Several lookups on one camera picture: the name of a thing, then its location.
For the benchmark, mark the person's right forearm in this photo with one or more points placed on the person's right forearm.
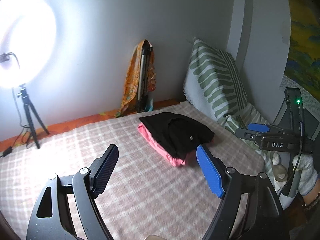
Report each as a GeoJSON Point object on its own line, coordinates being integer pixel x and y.
{"type": "Point", "coordinates": [312, 196]}

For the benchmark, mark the black t-shirt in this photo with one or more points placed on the black t-shirt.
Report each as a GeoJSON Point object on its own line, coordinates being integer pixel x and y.
{"type": "Point", "coordinates": [175, 135]}

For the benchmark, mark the folded silver stand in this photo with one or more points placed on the folded silver stand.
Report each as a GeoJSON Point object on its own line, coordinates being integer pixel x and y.
{"type": "Point", "coordinates": [143, 75]}

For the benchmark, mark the black light tripod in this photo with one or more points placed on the black light tripod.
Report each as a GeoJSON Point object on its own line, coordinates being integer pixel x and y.
{"type": "Point", "coordinates": [26, 105]}

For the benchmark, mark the pink checked blanket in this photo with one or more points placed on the pink checked blanket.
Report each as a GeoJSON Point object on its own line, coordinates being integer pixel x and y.
{"type": "Point", "coordinates": [137, 192]}

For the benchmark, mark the white curved headboard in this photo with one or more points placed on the white curved headboard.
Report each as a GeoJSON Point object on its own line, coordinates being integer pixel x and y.
{"type": "Point", "coordinates": [262, 55]}

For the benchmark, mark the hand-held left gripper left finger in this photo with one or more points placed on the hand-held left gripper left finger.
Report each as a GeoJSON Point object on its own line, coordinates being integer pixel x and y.
{"type": "Point", "coordinates": [106, 170]}

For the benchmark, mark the orange patterned cloth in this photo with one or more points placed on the orange patterned cloth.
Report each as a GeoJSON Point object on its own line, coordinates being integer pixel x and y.
{"type": "Point", "coordinates": [131, 80]}

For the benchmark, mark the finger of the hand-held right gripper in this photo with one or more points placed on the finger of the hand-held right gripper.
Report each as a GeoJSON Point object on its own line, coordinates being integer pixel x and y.
{"type": "Point", "coordinates": [258, 127]}
{"type": "Point", "coordinates": [246, 134]}

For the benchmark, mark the person's right hand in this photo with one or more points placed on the person's right hand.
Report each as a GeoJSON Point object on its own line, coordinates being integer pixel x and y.
{"type": "Point", "coordinates": [307, 175]}

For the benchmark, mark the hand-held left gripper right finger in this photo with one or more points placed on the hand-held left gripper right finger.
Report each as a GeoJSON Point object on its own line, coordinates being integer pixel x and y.
{"type": "Point", "coordinates": [208, 172]}

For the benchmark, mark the folded pink garment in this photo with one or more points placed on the folded pink garment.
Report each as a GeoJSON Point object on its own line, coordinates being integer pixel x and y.
{"type": "Point", "coordinates": [172, 161]}

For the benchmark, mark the yellow green wall painting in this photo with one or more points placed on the yellow green wall painting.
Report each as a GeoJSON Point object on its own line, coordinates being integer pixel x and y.
{"type": "Point", "coordinates": [305, 55]}

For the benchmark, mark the green leaf pattern pillow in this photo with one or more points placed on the green leaf pattern pillow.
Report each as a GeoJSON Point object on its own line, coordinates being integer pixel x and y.
{"type": "Point", "coordinates": [212, 80]}

